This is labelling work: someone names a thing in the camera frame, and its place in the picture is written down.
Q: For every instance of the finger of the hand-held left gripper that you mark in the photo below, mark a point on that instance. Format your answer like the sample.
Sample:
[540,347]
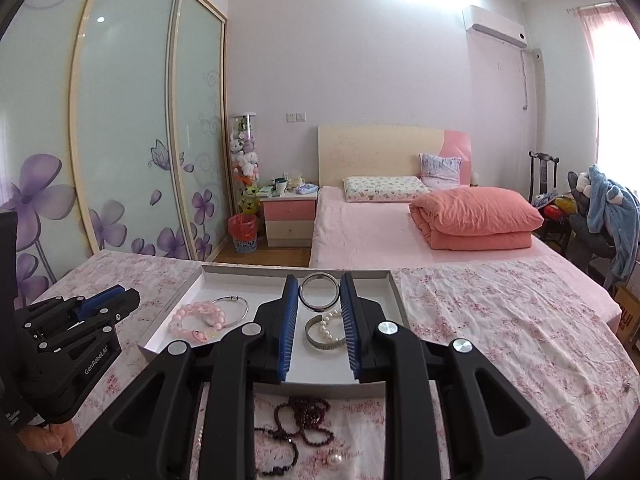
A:
[105,295]
[120,307]

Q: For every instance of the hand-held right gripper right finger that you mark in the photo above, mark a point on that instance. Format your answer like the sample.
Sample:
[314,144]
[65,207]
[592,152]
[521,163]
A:
[351,330]

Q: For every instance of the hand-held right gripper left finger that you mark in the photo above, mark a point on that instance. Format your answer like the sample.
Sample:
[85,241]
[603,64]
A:
[287,330]

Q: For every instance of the wide silver cuff bangle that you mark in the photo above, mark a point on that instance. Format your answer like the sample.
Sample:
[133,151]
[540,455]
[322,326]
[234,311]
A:
[310,340]

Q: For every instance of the dark round bangle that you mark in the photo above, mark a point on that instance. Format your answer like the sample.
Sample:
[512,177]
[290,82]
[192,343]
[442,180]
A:
[302,292]

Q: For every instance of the thin silver bangle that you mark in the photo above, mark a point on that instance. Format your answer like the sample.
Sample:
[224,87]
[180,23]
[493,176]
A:
[242,310]

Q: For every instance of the grey shallow cardboard tray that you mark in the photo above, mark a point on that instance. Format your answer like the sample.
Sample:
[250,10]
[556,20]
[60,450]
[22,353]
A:
[250,285]

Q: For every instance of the person's left hand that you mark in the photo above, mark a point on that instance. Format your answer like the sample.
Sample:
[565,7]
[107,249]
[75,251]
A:
[50,437]

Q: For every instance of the bed with wooden headboard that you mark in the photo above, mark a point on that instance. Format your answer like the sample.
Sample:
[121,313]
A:
[370,225]

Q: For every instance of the red lined waste bin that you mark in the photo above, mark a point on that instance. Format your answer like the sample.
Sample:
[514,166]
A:
[244,232]

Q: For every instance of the pink and white nightstand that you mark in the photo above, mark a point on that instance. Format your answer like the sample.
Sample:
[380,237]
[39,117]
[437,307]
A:
[290,220]

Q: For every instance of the green packet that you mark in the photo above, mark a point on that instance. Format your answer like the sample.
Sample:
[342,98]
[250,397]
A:
[266,191]

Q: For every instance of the light blue cloth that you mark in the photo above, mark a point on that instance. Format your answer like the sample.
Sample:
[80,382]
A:
[306,189]

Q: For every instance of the cream patterned pillow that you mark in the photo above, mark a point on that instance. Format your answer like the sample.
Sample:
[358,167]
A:
[385,187]

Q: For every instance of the pink floral sheet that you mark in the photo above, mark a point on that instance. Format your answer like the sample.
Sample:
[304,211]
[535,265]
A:
[500,310]

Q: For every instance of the folded coral quilt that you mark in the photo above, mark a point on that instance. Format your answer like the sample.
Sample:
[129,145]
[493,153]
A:
[475,215]

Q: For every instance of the clear tower of plush toys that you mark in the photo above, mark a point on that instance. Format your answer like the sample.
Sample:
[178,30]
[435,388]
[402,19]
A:
[245,155]

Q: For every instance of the small lilac cushion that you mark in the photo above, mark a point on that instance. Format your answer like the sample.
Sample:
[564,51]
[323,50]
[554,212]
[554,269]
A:
[440,170]

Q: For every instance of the wardrobe with floral sliding doors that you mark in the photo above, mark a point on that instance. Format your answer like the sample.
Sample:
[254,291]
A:
[125,110]

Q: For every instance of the colourful toys pile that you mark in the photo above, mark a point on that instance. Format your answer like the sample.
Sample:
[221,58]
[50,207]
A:
[557,207]

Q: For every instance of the dark office chair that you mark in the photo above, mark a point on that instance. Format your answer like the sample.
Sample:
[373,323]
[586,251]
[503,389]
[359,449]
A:
[580,230]

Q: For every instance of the dark wooden chair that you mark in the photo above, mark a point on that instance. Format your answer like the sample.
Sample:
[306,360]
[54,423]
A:
[544,170]

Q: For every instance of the cardboard box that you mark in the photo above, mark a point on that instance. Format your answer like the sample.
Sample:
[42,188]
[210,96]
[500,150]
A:
[629,315]

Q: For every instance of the blue fleece garment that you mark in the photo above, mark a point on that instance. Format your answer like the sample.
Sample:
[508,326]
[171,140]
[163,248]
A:
[612,210]

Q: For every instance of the air conditioner pipe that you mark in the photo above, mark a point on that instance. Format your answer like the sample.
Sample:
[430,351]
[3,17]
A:
[536,70]

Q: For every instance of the white air conditioner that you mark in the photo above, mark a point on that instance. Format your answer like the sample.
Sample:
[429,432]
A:
[492,22]

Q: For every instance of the pink curtain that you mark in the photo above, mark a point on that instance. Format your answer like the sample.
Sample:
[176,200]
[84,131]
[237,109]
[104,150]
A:
[600,35]

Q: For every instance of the wall switch plate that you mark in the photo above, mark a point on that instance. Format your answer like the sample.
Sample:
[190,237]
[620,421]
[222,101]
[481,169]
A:
[296,117]

